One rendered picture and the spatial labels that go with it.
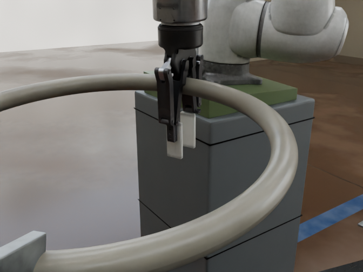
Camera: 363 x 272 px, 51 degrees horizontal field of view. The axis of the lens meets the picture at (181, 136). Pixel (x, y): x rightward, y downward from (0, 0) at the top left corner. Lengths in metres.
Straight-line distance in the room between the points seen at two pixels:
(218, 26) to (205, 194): 0.45
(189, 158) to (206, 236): 0.74
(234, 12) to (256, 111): 0.57
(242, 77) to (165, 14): 0.55
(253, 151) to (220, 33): 0.33
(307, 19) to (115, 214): 1.44
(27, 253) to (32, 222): 1.85
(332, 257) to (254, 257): 0.68
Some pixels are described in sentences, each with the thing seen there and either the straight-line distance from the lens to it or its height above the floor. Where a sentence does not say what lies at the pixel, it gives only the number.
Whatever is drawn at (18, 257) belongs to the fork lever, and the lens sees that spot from 0.28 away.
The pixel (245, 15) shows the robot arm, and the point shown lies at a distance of 1.08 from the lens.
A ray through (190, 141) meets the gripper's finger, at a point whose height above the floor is 0.83.
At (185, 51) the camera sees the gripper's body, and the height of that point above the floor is 1.00.
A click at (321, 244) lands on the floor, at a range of 1.96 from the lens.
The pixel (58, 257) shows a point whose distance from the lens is 0.30.
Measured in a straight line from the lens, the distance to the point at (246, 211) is 0.33.
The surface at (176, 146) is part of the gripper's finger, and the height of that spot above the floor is 0.83.
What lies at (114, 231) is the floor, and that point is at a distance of 1.96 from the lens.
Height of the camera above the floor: 1.09
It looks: 20 degrees down
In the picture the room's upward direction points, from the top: straight up
